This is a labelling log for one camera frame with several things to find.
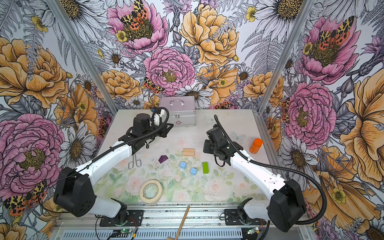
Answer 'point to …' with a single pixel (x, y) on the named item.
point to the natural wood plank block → (188, 152)
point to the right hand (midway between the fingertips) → (207, 149)
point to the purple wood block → (162, 158)
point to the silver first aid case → (181, 110)
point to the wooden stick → (184, 220)
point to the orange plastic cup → (255, 145)
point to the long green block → (205, 167)
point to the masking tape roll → (149, 200)
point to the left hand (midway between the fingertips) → (172, 129)
